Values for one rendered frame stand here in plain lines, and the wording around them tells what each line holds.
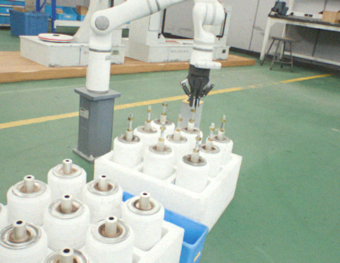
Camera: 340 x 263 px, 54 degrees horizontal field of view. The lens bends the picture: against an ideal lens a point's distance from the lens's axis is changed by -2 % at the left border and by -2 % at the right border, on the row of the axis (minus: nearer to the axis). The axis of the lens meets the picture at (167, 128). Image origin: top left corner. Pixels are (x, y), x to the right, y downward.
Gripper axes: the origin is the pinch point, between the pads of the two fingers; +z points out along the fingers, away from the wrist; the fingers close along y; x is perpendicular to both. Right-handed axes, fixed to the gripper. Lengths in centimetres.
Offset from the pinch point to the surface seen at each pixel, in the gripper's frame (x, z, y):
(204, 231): 39.4, 25.2, 9.4
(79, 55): -201, 19, 23
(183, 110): -16.1, 8.3, -3.4
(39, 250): 56, 11, 52
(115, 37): -227, 4, -13
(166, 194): 27.3, 20.2, 17.3
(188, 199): 32.4, 18.9, 12.4
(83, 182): 31, 12, 42
